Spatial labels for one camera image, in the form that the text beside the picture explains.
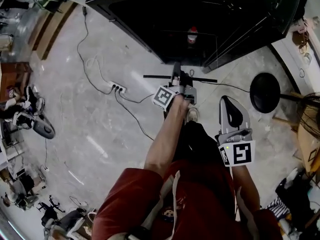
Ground striped cloth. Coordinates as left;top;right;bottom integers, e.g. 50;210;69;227
265;197;291;219

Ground person's light shoe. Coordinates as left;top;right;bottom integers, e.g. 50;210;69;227
185;107;200;124

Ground white power strip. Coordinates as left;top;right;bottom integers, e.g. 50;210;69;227
108;80;128;95

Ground white cable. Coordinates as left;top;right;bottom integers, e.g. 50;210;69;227
85;53;112;85

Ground person's black trousers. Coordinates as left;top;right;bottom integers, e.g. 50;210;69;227
163;120;226;165

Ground black round stool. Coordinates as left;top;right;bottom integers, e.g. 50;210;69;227
249;72;305;115

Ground long black cable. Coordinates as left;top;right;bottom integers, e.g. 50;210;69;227
76;5;114;95

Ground black tripod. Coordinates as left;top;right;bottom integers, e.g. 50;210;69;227
36;195;66;214

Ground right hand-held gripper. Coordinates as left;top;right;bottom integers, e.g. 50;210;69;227
215;94;257;168

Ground grey oval device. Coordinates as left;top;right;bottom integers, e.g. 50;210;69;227
32;118;56;140

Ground dark wire fan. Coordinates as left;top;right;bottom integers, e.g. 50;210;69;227
295;92;320;135

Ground white curved counter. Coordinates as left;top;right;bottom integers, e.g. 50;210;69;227
270;15;320;96

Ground brown wooden cabinet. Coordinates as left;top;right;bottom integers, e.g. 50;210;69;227
0;62;34;102

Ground person's right forearm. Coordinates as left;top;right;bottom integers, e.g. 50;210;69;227
230;164;261;213

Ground black bag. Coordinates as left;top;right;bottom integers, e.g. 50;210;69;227
274;168;316;231

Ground wooden planks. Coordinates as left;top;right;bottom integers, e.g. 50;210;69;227
27;0;79;61

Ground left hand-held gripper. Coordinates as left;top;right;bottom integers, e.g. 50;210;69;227
152;61;198;112

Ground white neck strap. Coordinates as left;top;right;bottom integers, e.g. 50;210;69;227
139;170;181;240

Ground grey marble table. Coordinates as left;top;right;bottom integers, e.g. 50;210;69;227
0;8;49;63

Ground black floor bar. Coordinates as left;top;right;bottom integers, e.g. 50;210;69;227
143;74;219;83

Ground person's red shirt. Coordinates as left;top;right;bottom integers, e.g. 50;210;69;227
91;158;284;240

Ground cardboard box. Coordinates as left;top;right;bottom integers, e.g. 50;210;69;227
296;123;320;174

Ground thin black cable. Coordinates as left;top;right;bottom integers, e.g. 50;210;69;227
199;79;251;94

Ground person's left forearm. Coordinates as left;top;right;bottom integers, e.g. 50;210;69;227
144;96;191;178

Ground red capped bottle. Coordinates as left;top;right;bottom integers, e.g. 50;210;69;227
186;26;199;45

